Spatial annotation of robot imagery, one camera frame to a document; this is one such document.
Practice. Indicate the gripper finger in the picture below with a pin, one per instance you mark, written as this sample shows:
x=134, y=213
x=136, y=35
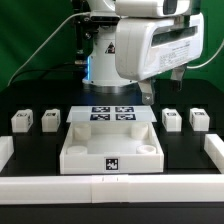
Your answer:
x=177, y=77
x=147, y=90

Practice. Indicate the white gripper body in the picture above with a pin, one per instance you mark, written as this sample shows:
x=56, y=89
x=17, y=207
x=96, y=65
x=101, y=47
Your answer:
x=147, y=47

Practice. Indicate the white square tabletop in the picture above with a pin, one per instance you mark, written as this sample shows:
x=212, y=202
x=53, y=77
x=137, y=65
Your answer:
x=111, y=148

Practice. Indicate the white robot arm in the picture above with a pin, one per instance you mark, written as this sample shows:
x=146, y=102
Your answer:
x=102, y=24

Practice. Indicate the white U-shaped obstacle fence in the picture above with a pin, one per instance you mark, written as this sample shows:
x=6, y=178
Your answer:
x=106, y=189

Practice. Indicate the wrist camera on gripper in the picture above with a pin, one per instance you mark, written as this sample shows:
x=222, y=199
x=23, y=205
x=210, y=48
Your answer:
x=157, y=8

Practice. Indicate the white marker base plate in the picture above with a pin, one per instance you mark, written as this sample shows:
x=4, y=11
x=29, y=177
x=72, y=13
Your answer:
x=111, y=113

